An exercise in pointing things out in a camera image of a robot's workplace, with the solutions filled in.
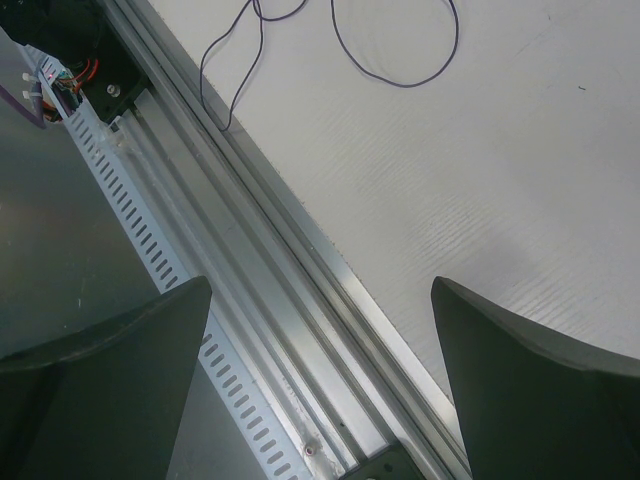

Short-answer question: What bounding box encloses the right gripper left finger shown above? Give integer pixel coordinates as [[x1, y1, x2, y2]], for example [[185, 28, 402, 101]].
[[1, 277, 212, 479]]

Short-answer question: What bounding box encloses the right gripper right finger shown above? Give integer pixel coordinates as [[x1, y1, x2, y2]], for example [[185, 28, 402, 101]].
[[431, 277, 639, 479]]

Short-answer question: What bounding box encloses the purple black cable bundle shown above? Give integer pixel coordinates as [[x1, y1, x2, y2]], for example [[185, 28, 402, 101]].
[[199, 0, 460, 132]]

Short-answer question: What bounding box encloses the white slotted cable duct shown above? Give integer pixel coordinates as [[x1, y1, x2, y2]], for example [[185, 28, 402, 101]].
[[22, 44, 306, 480]]

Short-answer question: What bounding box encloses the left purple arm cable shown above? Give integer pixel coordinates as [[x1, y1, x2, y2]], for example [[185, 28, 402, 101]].
[[0, 82, 49, 130]]

